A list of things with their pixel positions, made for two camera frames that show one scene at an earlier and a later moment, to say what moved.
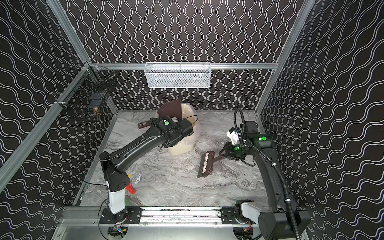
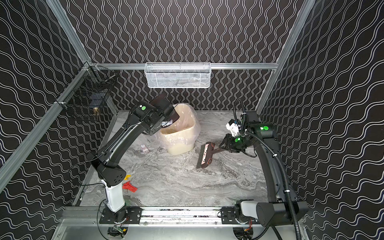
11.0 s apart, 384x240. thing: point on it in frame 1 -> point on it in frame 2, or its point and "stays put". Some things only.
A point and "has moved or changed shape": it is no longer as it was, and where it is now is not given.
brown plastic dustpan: (173, 109) has moved or changed shape
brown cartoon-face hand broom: (206, 163) -> (206, 151)
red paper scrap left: (130, 188) stays put
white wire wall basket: (176, 75) stays put
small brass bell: (95, 111) stays put
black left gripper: (154, 121) -> (167, 111)
